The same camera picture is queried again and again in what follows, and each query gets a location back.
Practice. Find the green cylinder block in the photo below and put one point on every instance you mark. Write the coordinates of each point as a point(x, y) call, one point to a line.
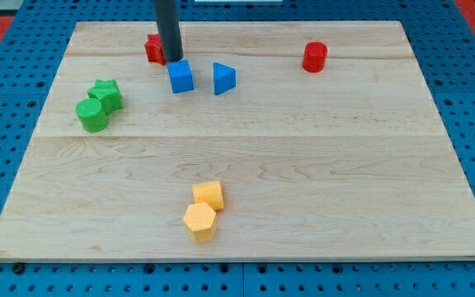
point(92, 115)

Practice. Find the light wooden board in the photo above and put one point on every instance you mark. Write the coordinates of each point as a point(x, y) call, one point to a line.
point(351, 164)

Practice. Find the red cylinder block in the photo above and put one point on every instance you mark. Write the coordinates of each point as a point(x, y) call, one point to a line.
point(314, 57)

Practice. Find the blue cube block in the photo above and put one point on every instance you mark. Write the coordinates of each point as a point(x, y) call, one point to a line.
point(181, 76)

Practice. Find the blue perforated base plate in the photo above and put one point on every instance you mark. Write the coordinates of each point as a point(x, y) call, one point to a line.
point(32, 49)

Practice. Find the green star block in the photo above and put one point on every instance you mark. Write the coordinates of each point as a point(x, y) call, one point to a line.
point(108, 93)

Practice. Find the yellow cube block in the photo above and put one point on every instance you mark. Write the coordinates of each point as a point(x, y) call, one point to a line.
point(209, 192)

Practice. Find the blue triangle block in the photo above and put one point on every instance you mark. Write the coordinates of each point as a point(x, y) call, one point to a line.
point(225, 78)

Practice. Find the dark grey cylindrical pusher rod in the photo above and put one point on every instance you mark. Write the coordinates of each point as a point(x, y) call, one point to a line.
point(167, 20)

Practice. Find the yellow hexagon block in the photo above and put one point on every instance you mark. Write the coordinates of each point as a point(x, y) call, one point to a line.
point(201, 222)

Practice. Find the red star block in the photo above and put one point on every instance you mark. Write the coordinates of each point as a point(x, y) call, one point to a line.
point(153, 49)

